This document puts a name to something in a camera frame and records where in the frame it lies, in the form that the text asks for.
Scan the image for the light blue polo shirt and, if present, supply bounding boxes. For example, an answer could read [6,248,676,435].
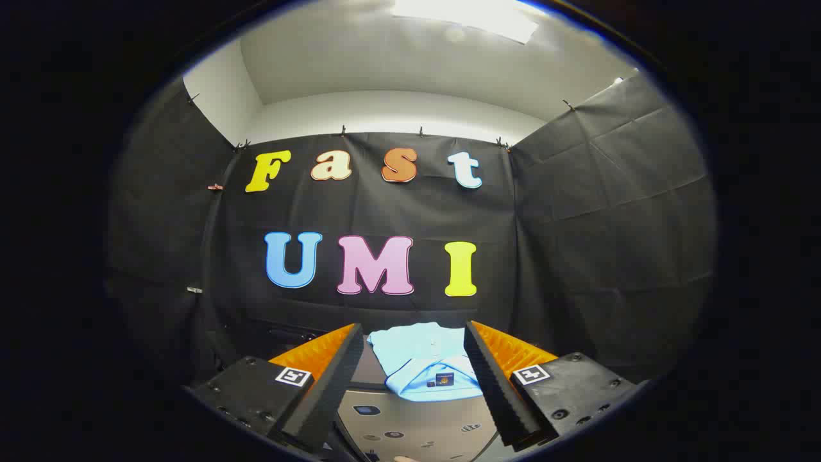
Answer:
[367,322,483,403]

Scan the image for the ceiling light panel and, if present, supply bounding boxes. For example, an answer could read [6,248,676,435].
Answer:
[390,0,539,44]

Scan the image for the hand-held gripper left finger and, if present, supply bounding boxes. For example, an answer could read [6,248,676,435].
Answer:
[188,323,365,454]

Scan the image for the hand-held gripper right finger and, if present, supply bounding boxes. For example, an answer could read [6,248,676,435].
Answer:
[463,320,639,449]

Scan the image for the black backdrop cloth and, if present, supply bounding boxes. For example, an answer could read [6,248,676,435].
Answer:
[106,71,718,386]

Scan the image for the row of black clips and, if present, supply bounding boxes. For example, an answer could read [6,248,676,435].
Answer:
[187,93,576,151]

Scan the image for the grey table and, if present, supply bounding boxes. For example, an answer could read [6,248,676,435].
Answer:
[334,334,504,462]

